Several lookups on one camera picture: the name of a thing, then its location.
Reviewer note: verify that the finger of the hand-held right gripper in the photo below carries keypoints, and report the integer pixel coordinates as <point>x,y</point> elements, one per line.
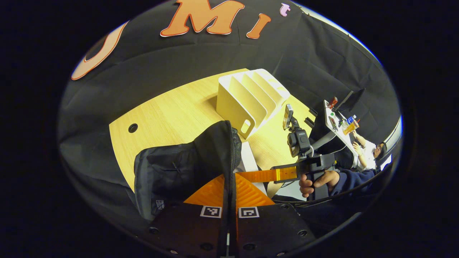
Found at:
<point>258,176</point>

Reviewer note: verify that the red can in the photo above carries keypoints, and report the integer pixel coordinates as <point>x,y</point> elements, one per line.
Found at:
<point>333,102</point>

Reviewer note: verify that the white bookshelf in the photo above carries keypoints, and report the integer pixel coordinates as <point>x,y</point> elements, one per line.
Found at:
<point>233,104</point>

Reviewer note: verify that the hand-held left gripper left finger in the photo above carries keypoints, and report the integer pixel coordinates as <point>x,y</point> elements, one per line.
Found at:
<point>186,229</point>

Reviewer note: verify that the black monitor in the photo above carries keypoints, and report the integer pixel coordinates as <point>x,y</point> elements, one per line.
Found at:
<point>353,100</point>

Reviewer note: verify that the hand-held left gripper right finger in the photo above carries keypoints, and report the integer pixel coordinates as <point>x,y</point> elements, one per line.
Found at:
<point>269,229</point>

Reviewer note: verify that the white office desk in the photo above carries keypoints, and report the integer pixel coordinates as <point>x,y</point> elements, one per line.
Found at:
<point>340,140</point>

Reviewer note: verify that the orange drink cup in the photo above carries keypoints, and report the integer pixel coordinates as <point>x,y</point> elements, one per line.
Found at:
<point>350,128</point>

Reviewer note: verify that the black schoolbag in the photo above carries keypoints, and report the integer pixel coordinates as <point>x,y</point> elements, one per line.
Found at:
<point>172,168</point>

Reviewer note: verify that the portrait cover book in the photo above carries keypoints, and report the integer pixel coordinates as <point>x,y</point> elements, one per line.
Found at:
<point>249,157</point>

